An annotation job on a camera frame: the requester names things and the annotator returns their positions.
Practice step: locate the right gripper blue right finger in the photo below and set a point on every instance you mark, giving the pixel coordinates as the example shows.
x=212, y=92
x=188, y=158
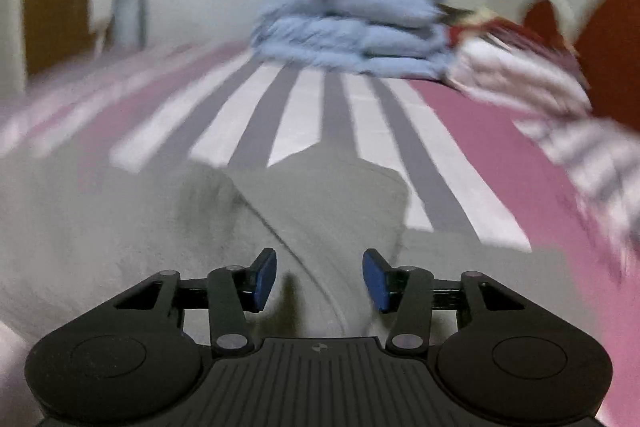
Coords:
x=407, y=294

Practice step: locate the red gold folded cloth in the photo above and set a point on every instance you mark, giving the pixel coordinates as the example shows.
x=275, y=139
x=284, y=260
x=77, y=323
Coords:
x=466, y=23

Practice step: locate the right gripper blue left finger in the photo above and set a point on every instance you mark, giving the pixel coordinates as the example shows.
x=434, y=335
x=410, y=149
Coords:
x=231, y=292

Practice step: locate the striped pink bed sheet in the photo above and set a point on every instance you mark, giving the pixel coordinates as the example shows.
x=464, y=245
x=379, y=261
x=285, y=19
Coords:
x=467, y=168

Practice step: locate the red wooden headboard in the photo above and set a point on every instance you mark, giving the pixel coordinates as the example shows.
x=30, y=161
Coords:
x=607, y=46

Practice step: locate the striped pillow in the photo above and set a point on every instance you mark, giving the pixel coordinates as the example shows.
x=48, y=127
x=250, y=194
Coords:
x=601, y=158

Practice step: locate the folded light blue duvet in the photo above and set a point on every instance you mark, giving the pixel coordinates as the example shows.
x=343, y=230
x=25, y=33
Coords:
x=384, y=38

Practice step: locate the folded white pink blanket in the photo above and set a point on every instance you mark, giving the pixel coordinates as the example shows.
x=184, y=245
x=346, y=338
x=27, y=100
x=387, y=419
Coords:
x=489, y=70

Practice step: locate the grey pants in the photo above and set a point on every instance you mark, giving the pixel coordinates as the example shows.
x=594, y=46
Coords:
x=73, y=237

